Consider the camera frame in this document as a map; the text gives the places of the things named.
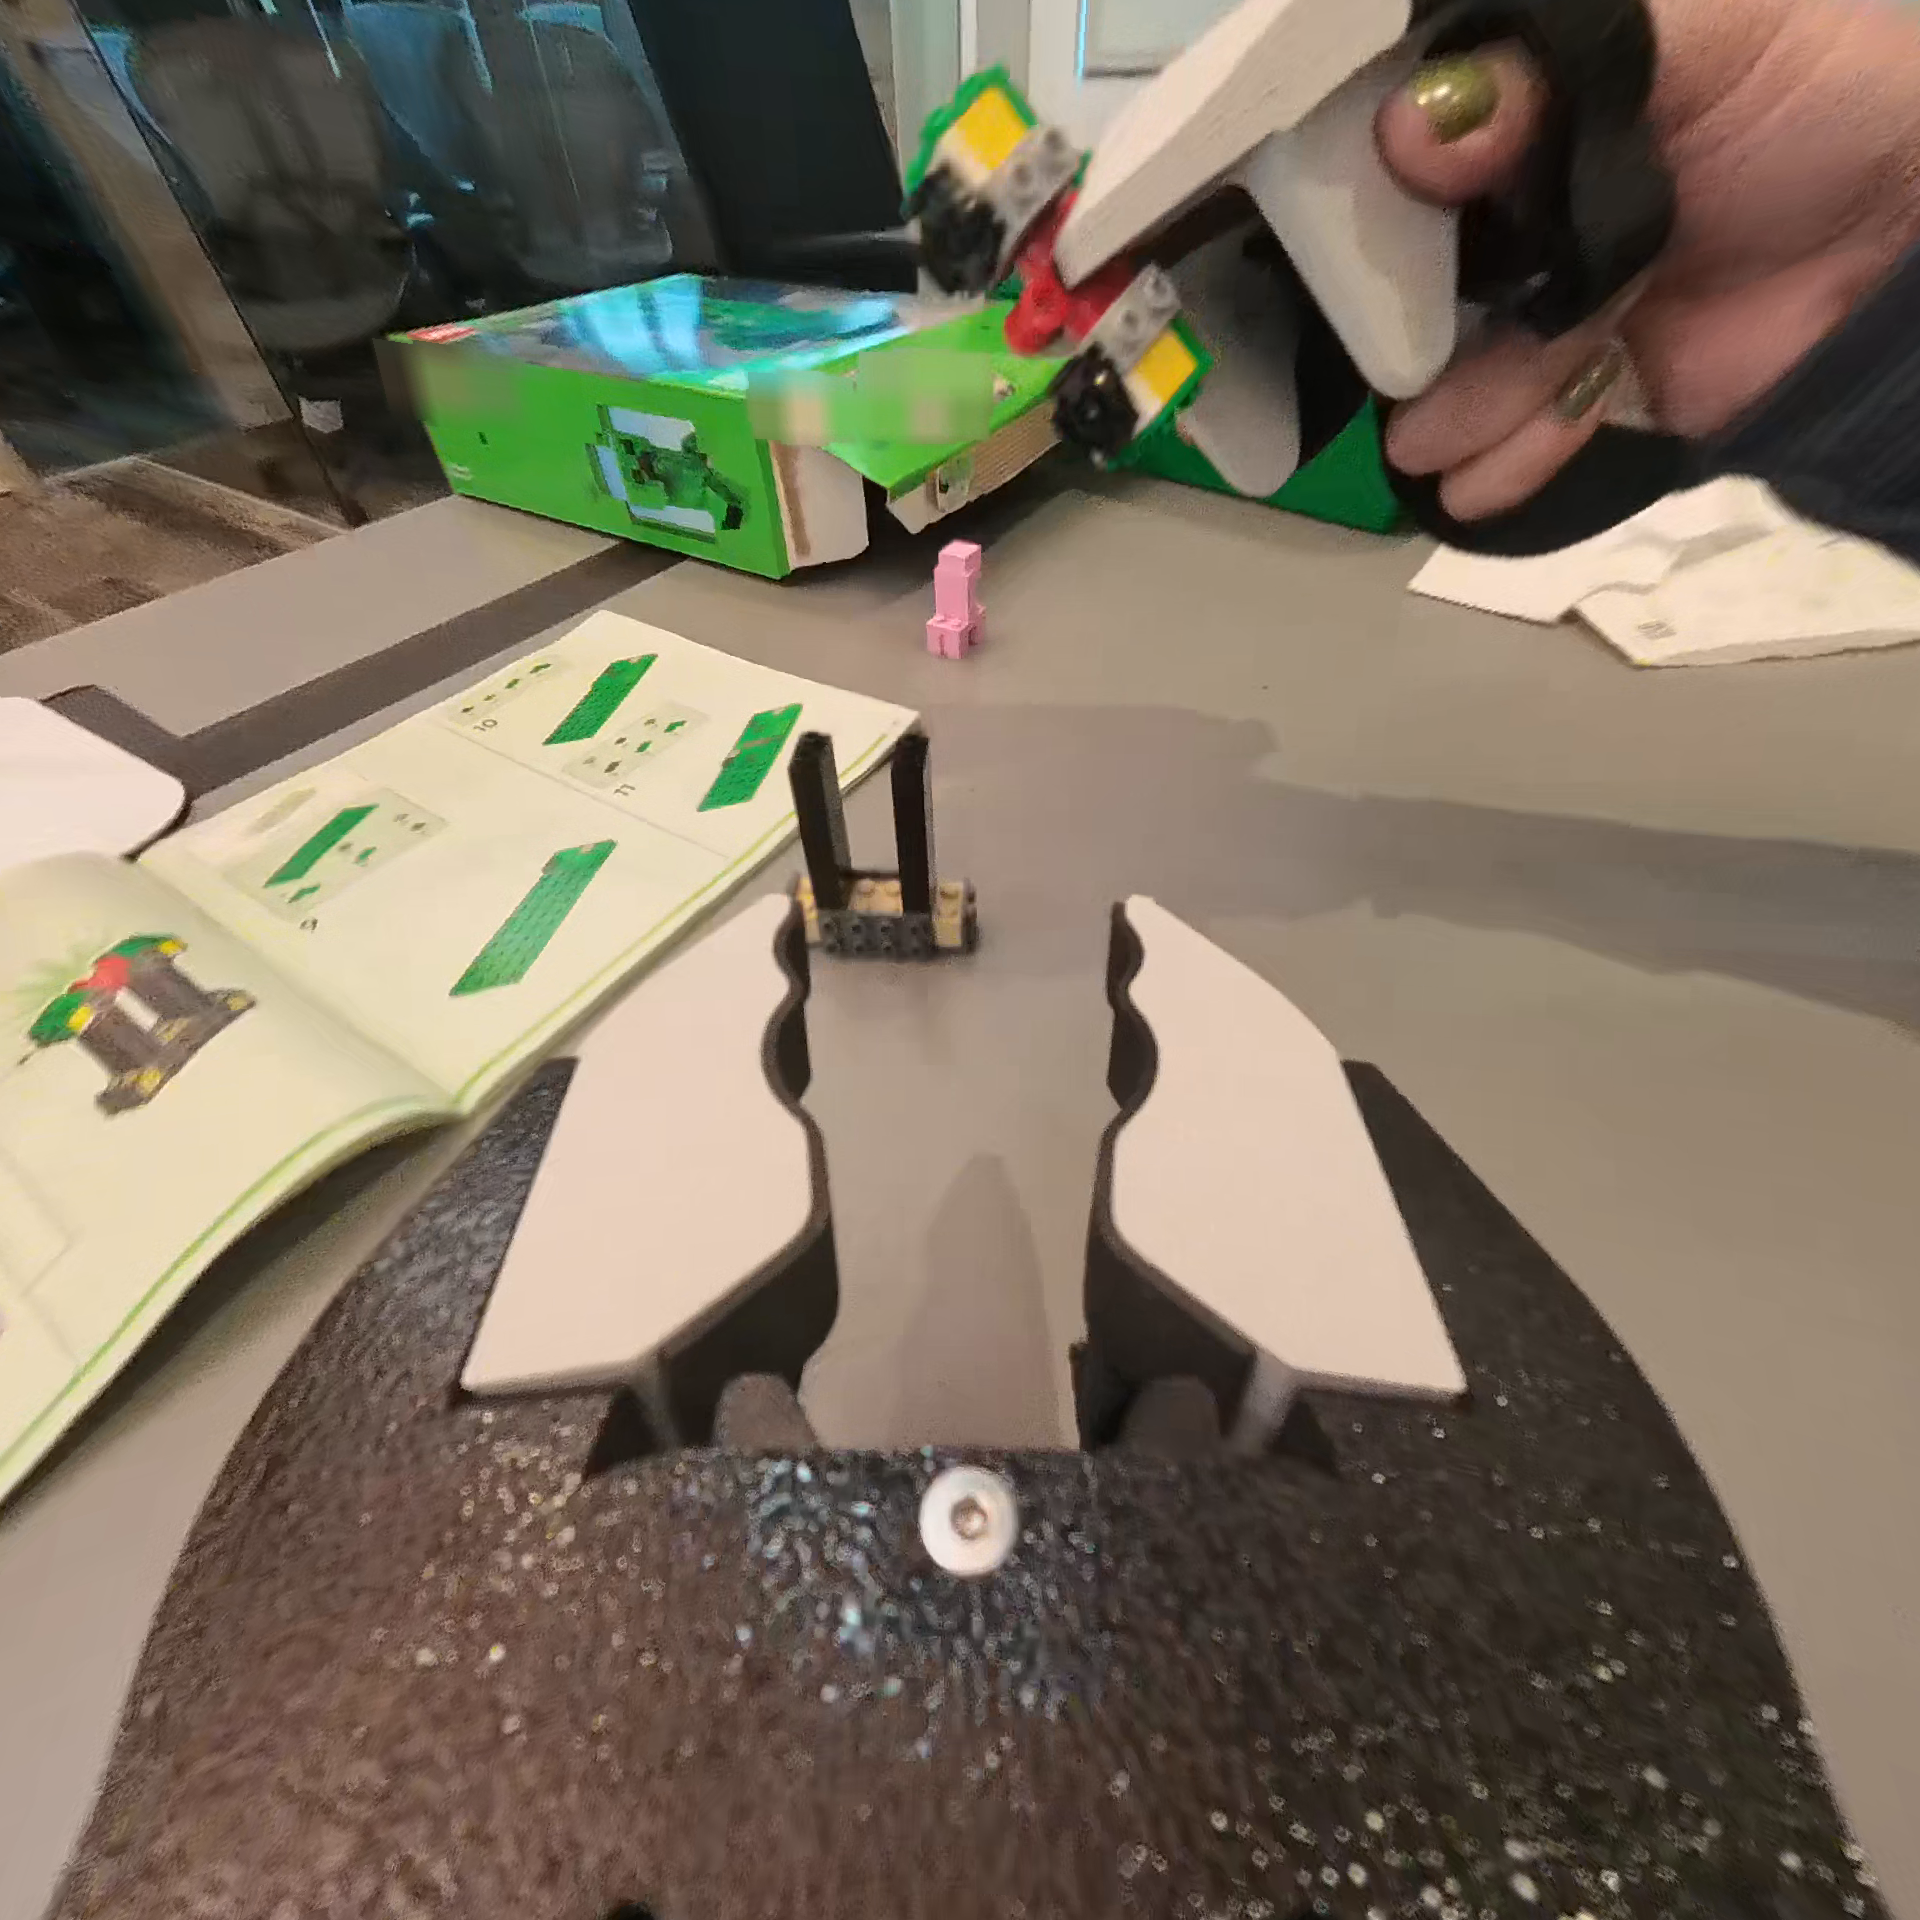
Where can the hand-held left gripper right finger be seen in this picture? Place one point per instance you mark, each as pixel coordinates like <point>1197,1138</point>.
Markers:
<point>1260,1184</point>

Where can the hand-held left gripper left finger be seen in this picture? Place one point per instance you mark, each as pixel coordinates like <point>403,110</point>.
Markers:
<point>662,1172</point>

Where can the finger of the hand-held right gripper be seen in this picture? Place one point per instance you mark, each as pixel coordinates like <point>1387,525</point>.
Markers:
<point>1253,389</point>
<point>1214,120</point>

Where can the green red black brick assembly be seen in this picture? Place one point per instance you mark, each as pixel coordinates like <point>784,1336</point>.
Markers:
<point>1044,166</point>

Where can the black brick frame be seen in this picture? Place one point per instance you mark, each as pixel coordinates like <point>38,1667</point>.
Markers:
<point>902,901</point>

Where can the person's right forearm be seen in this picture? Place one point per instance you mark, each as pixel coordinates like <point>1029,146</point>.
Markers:
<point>1845,435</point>

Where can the grey desk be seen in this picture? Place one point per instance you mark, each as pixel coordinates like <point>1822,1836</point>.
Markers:
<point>1500,901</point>

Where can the person's right hand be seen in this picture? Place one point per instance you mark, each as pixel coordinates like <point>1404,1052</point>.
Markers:
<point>1787,195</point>

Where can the green flat plate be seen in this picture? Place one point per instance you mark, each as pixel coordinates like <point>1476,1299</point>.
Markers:
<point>1350,482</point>

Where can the green building instruction booklet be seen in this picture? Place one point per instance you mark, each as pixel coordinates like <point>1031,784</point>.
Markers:
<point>375,962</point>

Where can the pink brick pig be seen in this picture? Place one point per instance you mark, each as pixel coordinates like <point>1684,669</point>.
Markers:
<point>956,600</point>

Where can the black upright panel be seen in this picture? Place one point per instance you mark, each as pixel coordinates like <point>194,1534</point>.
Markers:
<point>780,136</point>

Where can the white printed paper sheet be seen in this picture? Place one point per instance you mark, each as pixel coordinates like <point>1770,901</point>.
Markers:
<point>1711,587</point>

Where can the green cardboard toy box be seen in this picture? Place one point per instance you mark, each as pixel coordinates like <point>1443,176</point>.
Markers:
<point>629,421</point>

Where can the dark office chair behind glass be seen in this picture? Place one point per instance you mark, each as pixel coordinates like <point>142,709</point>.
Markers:
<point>284,195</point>

